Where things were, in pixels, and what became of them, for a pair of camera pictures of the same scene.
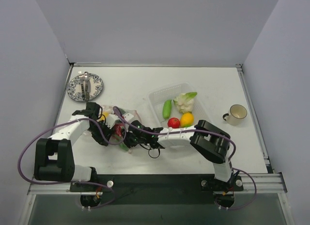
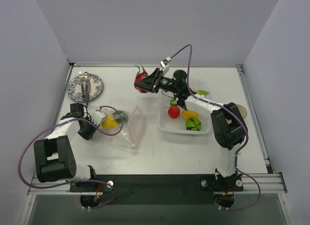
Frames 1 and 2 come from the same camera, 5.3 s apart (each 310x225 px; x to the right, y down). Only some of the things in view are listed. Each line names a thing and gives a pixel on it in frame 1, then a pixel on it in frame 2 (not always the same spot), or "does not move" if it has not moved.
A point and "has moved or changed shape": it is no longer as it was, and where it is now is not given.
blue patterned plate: x=74 y=88 does not move
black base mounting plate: x=159 y=189 does not move
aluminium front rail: x=259 y=183 does not move
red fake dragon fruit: x=118 y=135 -> x=139 y=76
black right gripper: x=129 y=139 -> x=156 y=78
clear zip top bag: x=118 y=119 has moved or changed shape
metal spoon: x=86 y=75 does not move
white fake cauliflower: x=185 y=102 has moved or changed shape
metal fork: x=82 y=80 does not move
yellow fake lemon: x=187 y=120 -> x=188 y=114
